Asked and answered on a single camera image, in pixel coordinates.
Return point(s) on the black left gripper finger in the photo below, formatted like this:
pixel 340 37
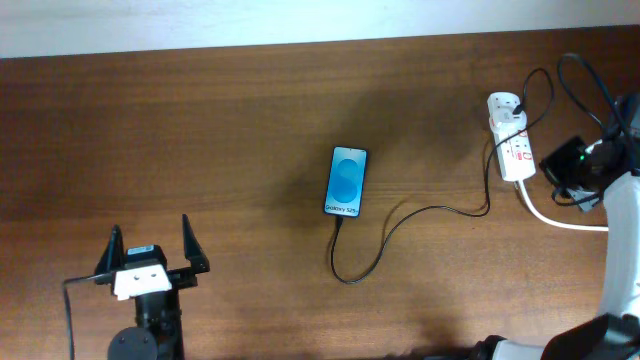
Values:
pixel 193 251
pixel 115 250

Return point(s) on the blue Galaxy smartphone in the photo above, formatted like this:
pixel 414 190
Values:
pixel 345 182

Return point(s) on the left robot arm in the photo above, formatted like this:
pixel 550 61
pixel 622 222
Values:
pixel 157 333

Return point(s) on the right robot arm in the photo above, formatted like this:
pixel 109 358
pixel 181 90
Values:
pixel 614 332

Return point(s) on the white power strip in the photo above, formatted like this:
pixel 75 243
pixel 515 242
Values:
pixel 514 151

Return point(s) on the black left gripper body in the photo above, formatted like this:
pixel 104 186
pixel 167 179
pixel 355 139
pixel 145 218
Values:
pixel 175 276

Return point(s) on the white USB charger adapter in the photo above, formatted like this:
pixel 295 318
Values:
pixel 503 120

